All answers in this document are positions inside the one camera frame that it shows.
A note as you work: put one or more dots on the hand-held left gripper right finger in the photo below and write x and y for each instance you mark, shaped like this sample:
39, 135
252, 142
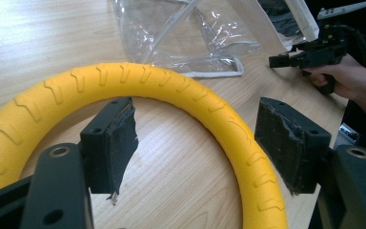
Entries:
286, 143

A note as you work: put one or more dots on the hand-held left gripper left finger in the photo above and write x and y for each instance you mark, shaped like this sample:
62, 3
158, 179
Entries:
105, 152

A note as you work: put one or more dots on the clear plastic bag white trim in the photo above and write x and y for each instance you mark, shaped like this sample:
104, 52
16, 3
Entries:
184, 35

